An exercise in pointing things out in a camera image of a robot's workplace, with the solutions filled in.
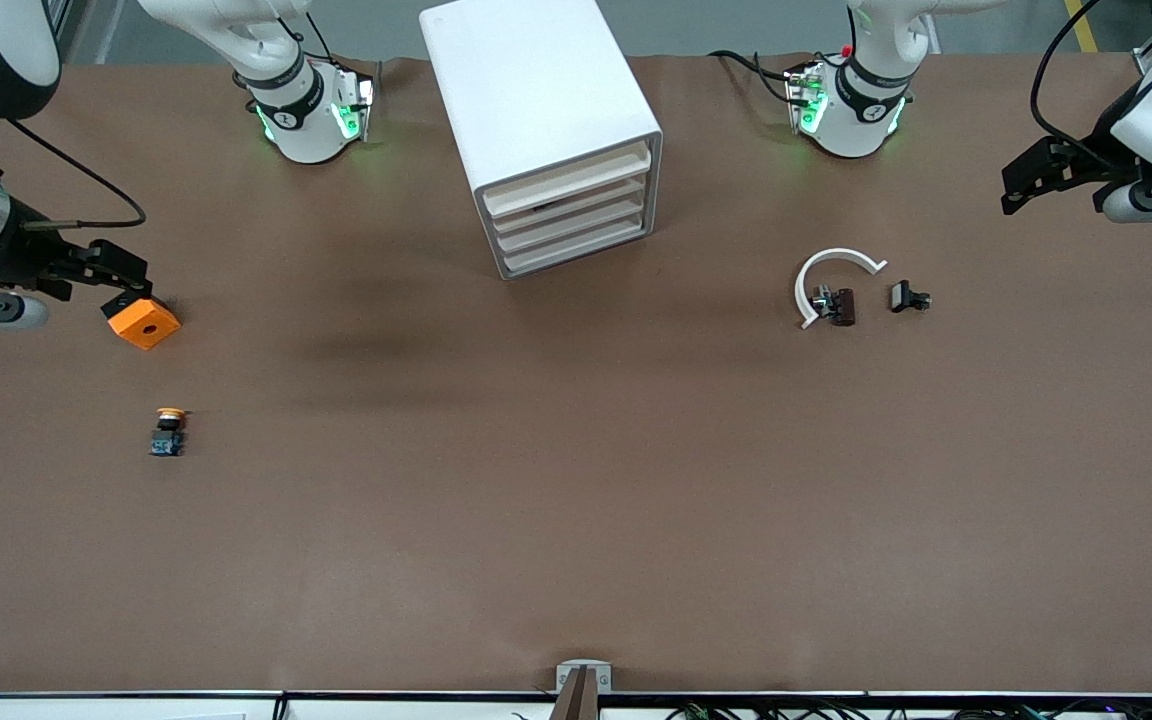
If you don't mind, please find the dark brown connector block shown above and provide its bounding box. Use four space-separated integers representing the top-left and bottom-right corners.
811 286 857 328

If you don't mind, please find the orange-capped push button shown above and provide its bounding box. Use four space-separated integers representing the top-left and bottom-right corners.
149 407 191 458

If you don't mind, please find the white curved plastic arc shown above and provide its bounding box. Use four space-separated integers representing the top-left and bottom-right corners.
794 248 888 330

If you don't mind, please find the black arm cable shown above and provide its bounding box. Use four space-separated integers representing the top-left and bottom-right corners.
1030 0 1152 153
0 112 148 231

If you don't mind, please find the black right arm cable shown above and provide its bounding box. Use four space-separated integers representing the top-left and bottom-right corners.
0 112 148 231

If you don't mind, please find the black base cable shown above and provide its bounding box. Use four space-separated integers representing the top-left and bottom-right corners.
708 50 809 106

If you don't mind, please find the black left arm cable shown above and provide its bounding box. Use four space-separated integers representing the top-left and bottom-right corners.
1030 0 1152 153

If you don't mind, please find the orange box with hole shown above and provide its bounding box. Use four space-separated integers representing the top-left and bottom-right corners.
100 290 182 351

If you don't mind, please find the grey metal bracket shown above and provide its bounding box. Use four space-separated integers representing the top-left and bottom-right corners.
555 660 613 696

